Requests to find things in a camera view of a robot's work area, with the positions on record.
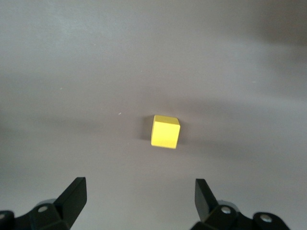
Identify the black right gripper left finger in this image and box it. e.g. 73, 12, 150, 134
0, 177, 88, 230

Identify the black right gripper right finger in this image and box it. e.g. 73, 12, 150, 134
191, 178, 290, 230

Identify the yellow cube block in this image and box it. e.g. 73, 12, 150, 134
150, 114, 181, 149

